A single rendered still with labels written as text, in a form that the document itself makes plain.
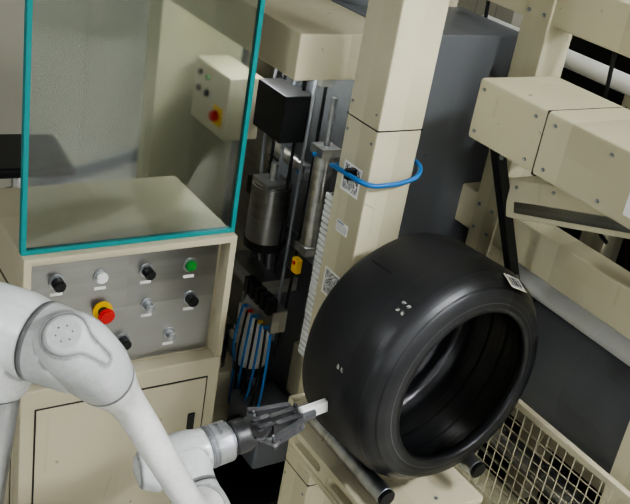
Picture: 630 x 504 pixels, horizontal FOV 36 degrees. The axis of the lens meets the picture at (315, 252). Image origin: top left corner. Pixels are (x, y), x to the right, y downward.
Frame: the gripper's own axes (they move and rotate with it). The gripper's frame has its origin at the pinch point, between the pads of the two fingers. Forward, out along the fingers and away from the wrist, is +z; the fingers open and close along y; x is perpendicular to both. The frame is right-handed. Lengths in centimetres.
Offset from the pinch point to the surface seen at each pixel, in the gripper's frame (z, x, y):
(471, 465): 39.7, 25.2, -11.2
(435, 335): 21.8, -20.6, -12.4
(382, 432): 9.4, 0.2, -13.5
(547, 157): 56, -51, -3
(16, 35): 32, 23, 350
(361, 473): 12.0, 21.3, -3.8
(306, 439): 9.3, 25.8, 16.8
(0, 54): 22, 30, 346
